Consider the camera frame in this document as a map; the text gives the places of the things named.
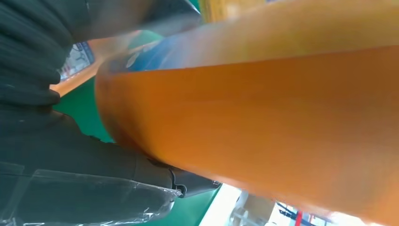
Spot yellow taped plastic sheet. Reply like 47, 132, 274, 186
198, 0, 267, 23

